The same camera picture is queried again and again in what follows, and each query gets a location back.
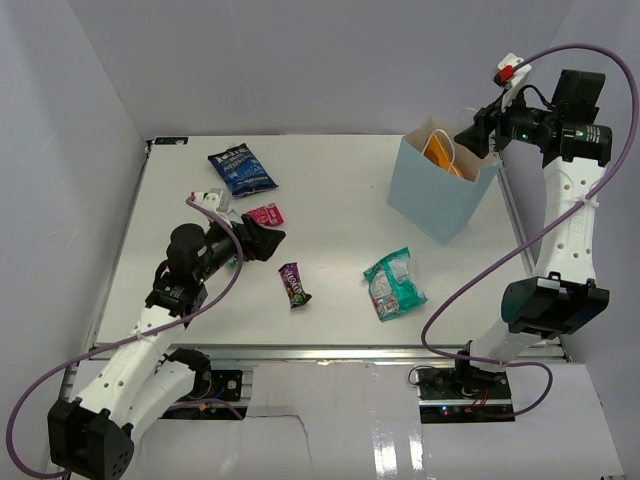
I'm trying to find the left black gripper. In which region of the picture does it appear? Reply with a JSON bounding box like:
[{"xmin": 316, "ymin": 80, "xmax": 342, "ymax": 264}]
[{"xmin": 195, "ymin": 212, "xmax": 285, "ymax": 283}]

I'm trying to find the orange chips bag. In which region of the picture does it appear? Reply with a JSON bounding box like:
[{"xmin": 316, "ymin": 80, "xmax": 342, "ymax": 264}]
[{"xmin": 422, "ymin": 130, "xmax": 463, "ymax": 178}]

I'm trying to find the teal snack packet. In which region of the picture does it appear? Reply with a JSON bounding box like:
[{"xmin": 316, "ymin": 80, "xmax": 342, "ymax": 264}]
[{"xmin": 363, "ymin": 247, "xmax": 427, "ymax": 322}]

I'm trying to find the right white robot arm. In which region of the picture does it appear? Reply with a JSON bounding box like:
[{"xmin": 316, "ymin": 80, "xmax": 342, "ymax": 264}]
[{"xmin": 451, "ymin": 70, "xmax": 612, "ymax": 399}]

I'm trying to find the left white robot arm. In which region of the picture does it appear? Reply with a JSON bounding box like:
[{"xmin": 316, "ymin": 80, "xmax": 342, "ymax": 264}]
[{"xmin": 47, "ymin": 214, "xmax": 286, "ymax": 479}]

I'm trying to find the blue chips bag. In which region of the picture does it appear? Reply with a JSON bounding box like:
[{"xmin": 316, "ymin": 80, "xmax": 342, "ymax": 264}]
[{"xmin": 208, "ymin": 143, "xmax": 278, "ymax": 198}]

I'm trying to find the light blue paper bag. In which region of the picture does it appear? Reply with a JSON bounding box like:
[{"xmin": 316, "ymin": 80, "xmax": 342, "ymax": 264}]
[{"xmin": 388, "ymin": 116, "xmax": 500, "ymax": 245}]

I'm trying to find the pink candy packet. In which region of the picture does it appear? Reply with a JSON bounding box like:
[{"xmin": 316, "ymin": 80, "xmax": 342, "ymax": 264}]
[{"xmin": 248, "ymin": 203, "xmax": 284, "ymax": 227}]

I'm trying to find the purple M&M's packet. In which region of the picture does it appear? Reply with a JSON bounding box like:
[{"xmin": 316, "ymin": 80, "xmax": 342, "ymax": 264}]
[{"xmin": 278, "ymin": 262, "xmax": 312, "ymax": 309}]

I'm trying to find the white front cover board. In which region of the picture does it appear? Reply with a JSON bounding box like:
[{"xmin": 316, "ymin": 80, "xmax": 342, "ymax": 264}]
[{"xmin": 125, "ymin": 363, "xmax": 623, "ymax": 479}]

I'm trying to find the aluminium table frame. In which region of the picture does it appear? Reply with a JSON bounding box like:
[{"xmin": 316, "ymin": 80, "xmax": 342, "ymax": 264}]
[{"xmin": 42, "ymin": 133, "xmax": 569, "ymax": 471}]

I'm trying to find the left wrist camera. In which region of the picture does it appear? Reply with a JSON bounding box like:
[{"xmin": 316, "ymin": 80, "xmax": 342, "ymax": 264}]
[{"xmin": 191, "ymin": 188, "xmax": 231, "ymax": 216}]

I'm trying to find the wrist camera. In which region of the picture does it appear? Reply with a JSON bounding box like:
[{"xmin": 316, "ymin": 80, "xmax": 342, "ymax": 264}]
[
  {"xmin": 492, "ymin": 53, "xmax": 532, "ymax": 91},
  {"xmin": 191, "ymin": 188, "xmax": 231, "ymax": 216}
]

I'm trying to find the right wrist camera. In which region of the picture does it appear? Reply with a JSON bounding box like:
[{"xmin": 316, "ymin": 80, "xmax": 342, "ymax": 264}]
[{"xmin": 492, "ymin": 53, "xmax": 532, "ymax": 91}]

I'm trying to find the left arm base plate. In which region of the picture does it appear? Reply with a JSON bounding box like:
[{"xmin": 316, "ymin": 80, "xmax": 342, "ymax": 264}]
[{"xmin": 179, "ymin": 369, "xmax": 243, "ymax": 402}]

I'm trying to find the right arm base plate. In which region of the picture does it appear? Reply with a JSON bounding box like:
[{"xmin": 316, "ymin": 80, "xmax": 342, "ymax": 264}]
[{"xmin": 408, "ymin": 366, "xmax": 511, "ymax": 400}]

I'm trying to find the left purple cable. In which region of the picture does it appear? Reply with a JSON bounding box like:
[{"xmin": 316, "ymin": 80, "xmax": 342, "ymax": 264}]
[{"xmin": 5, "ymin": 195, "xmax": 246, "ymax": 476}]

